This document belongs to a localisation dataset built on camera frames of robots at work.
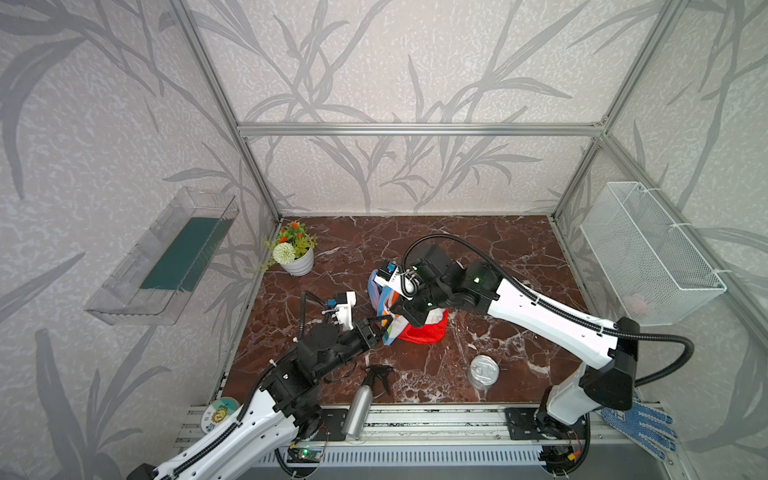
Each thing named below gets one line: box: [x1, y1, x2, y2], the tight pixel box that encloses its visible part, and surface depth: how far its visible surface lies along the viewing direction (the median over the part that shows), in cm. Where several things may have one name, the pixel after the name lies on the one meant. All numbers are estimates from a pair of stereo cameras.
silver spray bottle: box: [341, 364, 394, 440], surface depth 76 cm
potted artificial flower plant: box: [262, 221, 318, 277], surface depth 92 cm
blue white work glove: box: [601, 403, 678, 460], surface depth 74 cm
